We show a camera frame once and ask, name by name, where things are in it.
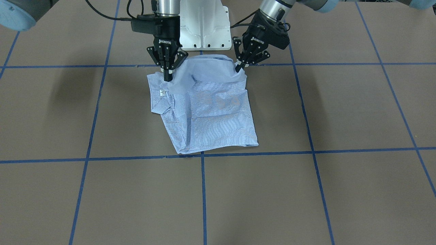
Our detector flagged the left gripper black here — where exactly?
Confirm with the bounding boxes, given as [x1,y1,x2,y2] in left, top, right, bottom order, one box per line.
[233,10,290,73]

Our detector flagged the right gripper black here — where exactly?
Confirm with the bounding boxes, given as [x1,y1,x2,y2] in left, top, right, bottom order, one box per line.
[146,16,189,82]

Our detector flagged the blue striped button shirt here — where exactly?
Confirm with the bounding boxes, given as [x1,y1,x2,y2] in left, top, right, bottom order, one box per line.
[147,54,259,154]

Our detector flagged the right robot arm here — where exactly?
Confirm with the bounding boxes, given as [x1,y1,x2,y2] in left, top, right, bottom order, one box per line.
[1,0,188,82]

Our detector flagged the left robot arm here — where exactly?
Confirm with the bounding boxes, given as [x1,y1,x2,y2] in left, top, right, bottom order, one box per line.
[246,1,435,83]

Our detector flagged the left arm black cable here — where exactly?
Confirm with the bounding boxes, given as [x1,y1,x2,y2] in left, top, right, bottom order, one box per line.
[230,10,290,31]

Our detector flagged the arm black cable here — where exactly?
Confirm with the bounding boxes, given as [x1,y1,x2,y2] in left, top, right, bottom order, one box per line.
[230,10,290,31]
[85,0,157,21]

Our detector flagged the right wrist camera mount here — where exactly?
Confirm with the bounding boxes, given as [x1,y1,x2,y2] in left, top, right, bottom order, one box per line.
[131,14,156,35]

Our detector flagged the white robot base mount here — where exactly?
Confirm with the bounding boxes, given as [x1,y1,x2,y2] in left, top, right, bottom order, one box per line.
[180,0,232,51]

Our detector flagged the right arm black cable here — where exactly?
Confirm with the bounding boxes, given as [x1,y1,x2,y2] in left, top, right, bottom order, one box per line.
[85,0,157,21]

